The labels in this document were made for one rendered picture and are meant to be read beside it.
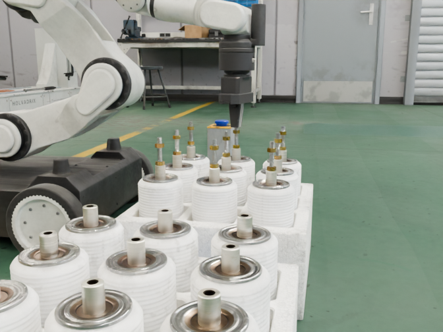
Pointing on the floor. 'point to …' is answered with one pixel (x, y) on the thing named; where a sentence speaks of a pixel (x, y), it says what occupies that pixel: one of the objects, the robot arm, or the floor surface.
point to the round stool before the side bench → (151, 85)
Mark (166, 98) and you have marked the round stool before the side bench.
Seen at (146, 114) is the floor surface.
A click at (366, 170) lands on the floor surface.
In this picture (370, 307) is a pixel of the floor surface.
